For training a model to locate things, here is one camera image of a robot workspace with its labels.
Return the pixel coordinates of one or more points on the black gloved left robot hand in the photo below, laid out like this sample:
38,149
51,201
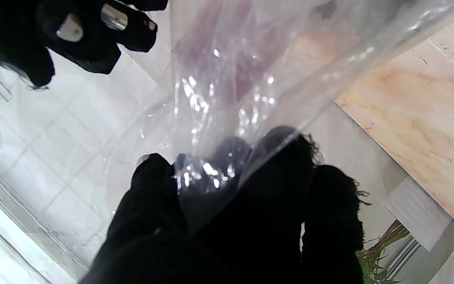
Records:
250,236

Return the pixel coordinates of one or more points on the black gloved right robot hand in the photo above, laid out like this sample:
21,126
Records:
14,27

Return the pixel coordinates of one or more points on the clear plastic bag of tea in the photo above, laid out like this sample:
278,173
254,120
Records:
309,59

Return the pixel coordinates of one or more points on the white printed backdrop cloth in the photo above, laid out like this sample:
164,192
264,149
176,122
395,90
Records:
73,138

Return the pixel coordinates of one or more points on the green leafy potted plant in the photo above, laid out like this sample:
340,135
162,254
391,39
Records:
380,244

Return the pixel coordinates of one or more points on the white rectangular planter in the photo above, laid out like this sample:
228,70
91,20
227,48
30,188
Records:
416,213

